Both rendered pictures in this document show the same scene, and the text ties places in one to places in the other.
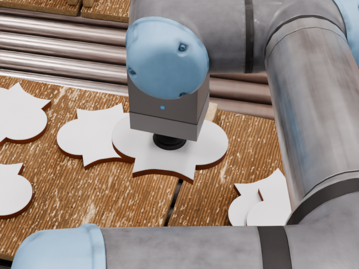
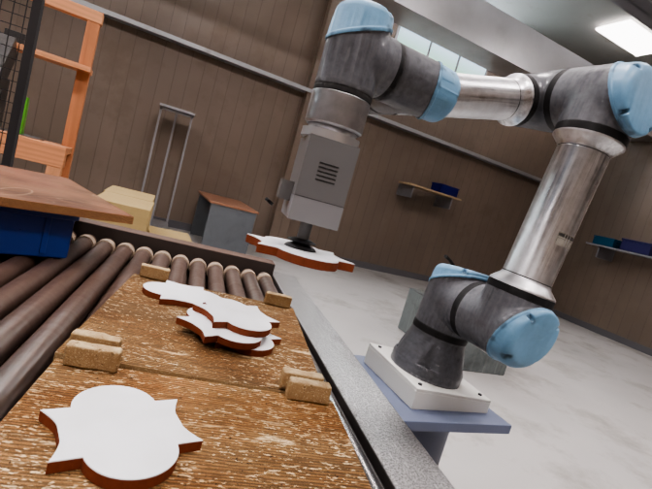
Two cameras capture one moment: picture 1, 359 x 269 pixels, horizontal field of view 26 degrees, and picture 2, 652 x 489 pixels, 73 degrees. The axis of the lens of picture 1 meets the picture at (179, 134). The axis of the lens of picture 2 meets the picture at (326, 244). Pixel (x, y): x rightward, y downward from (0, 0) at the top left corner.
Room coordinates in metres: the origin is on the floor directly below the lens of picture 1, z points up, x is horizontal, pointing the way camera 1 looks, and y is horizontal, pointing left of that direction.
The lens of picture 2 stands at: (0.92, 0.53, 1.21)
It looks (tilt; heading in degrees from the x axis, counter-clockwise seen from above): 6 degrees down; 241
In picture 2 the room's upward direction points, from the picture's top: 16 degrees clockwise
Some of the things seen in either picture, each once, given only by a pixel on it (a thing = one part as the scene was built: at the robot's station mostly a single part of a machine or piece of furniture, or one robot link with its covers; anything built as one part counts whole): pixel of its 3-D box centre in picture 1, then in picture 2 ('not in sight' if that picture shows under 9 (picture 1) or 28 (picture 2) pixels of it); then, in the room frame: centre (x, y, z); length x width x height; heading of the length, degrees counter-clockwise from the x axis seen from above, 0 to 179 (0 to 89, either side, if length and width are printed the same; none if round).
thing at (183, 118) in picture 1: (174, 77); (310, 175); (0.68, 0.01, 1.22); 0.10 x 0.09 x 0.16; 165
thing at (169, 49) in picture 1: (184, 36); (407, 85); (0.57, 0.00, 1.38); 0.11 x 0.11 x 0.08; 0
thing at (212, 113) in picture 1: (209, 119); (95, 343); (0.88, -0.05, 0.95); 0.06 x 0.02 x 0.03; 165
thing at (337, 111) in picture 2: not in sight; (336, 116); (0.67, 0.01, 1.30); 0.08 x 0.08 x 0.05
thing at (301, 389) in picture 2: not in sight; (309, 390); (0.62, 0.05, 0.95); 0.06 x 0.02 x 0.03; 166
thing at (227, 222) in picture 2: not in sight; (220, 223); (-0.79, -5.92, 0.35); 1.30 x 0.68 x 0.70; 86
